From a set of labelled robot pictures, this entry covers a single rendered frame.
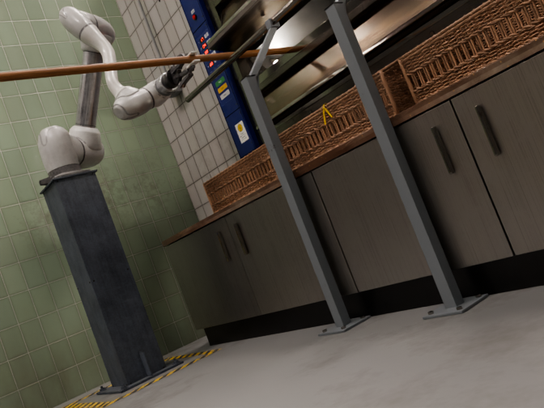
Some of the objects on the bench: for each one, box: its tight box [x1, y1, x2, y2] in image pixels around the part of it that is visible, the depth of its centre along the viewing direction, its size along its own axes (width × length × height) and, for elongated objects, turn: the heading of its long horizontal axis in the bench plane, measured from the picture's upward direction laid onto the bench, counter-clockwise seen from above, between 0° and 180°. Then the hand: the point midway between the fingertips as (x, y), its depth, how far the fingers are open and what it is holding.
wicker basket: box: [397, 0, 544, 104], centre depth 164 cm, size 49×56×28 cm
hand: (191, 59), depth 242 cm, fingers closed on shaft, 3 cm apart
